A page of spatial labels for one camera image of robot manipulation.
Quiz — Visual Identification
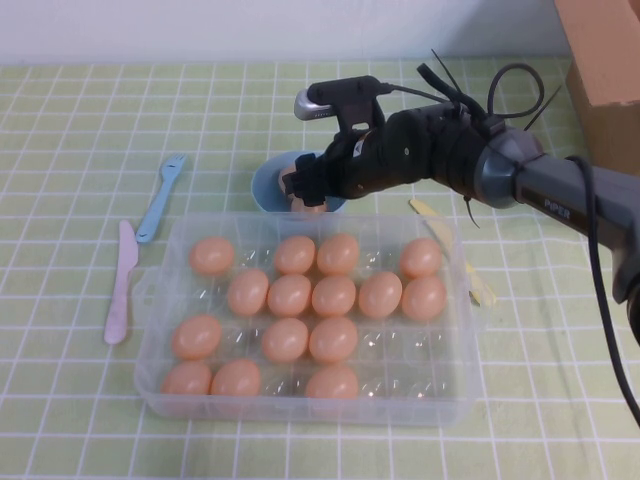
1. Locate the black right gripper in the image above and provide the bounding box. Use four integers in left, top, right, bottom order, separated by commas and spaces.
286, 106, 442, 209

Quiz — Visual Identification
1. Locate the clear plastic egg box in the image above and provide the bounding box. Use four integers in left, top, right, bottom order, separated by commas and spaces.
133, 211, 489, 429

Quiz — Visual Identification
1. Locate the brown cardboard box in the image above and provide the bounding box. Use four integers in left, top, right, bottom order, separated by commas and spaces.
553, 0, 640, 171

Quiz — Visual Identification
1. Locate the light blue plastic bowl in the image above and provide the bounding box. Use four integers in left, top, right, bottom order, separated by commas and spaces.
251, 151, 348, 215

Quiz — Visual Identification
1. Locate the light blue plastic fork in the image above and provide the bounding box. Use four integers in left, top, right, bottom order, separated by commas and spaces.
135, 153, 189, 245

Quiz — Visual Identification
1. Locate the yellow plastic knife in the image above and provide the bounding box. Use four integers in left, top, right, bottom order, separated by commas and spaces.
408, 198, 498, 309

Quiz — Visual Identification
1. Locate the pink plastic knife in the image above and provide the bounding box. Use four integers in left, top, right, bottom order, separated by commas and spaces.
103, 220, 140, 345

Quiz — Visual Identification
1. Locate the green checkered tablecloth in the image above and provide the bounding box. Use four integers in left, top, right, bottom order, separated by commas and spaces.
0, 57, 640, 480

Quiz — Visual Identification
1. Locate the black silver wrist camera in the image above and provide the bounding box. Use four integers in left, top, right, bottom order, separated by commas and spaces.
293, 75, 392, 144

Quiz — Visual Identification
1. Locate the wide black cable tie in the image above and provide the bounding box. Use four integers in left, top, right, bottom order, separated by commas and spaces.
417, 62, 454, 99

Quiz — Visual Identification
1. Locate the thin black cable tie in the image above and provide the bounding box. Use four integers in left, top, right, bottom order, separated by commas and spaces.
462, 195, 481, 231
524, 84, 565, 130
431, 48, 464, 99

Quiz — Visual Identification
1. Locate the black cable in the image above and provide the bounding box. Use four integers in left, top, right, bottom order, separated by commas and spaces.
377, 63, 640, 429

